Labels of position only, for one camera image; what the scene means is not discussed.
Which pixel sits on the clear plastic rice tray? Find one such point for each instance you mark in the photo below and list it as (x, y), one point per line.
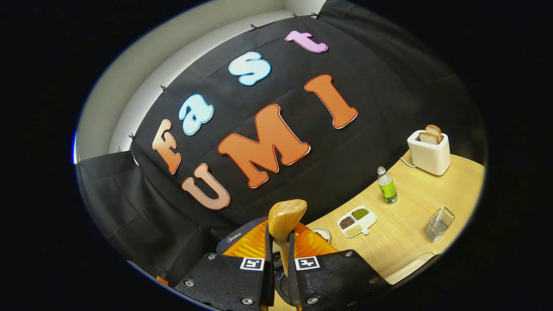
(406, 270)

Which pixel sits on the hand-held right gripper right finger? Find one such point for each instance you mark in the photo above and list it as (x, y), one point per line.
(332, 285)

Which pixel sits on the black rice cooker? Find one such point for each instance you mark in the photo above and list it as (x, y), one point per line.
(233, 242)

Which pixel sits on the green label drink bottle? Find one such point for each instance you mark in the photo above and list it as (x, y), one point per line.
(388, 190)

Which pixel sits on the white toaster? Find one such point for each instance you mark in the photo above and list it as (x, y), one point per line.
(430, 157)

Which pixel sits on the wooden spoon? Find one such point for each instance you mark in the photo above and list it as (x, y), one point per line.
(285, 216)

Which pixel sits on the orange object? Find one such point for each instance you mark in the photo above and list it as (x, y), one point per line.
(162, 280)

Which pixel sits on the small round plate red food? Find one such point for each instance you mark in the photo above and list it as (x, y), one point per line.
(323, 234)

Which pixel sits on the white divided bean dish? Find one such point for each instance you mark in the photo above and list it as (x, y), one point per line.
(358, 220)

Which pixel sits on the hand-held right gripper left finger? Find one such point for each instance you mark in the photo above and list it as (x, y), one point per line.
(224, 285)

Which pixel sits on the toasted bread slice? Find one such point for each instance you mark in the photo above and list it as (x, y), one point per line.
(434, 129)
(428, 138)

